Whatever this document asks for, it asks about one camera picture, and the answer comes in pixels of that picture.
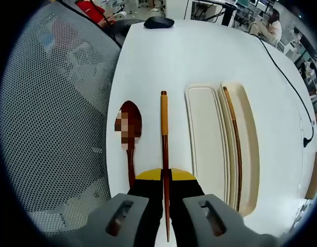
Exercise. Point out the beige cutlery case base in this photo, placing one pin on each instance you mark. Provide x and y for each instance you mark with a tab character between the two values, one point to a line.
250	144

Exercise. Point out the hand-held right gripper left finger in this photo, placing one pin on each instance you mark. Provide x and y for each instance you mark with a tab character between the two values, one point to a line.
137	205

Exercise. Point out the grey mesh office chair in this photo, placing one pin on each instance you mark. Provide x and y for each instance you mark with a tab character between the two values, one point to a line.
58	115

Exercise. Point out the black computer mouse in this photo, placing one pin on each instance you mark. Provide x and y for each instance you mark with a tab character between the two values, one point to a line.
158	22

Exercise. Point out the brown cardboard box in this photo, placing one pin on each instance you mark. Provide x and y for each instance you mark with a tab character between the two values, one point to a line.
315	177

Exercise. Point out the beige cutlery case lid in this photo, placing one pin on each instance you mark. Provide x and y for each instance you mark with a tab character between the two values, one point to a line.
204	139

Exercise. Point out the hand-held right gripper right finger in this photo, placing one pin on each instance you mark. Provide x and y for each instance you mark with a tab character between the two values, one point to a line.
191	205

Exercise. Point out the brown wooden chopstick utensil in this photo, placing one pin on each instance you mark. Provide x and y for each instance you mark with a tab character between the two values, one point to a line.
236	133
164	115

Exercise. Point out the brown wooden spoon utensil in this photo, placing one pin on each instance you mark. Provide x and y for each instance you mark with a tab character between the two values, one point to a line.
131	164

